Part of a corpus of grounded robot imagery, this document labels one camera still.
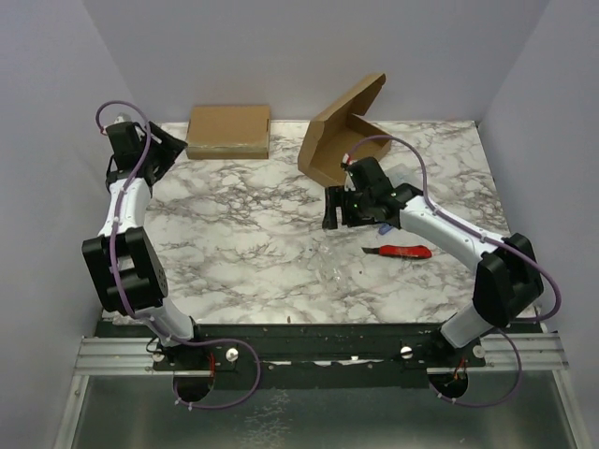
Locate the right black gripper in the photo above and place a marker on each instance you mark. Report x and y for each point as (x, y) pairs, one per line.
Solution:
(347, 206)

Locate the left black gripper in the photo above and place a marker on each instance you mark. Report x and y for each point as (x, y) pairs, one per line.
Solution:
(167, 149)

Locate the brown cardboard express box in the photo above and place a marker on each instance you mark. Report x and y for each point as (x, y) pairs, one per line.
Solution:
(338, 130)

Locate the red black utility knife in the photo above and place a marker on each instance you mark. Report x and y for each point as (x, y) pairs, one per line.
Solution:
(405, 252)

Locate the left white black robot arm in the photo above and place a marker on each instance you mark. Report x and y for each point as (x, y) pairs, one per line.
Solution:
(124, 267)

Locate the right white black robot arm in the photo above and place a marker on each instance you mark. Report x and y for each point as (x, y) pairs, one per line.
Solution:
(507, 279)

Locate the taped brown cardboard box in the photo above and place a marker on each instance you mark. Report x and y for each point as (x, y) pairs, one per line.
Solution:
(228, 133)

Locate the clear plastic container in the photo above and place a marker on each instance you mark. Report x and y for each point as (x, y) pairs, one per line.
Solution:
(399, 175)

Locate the clear plastic wrap piece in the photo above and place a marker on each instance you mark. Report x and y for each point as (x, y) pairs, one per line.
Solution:
(329, 269)

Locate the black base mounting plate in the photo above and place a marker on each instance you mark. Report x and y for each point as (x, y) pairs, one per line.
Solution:
(318, 356)

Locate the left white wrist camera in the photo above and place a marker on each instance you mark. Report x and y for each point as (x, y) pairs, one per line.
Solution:
(120, 118)

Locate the aluminium frame rail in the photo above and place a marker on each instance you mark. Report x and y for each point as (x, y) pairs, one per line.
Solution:
(128, 356)

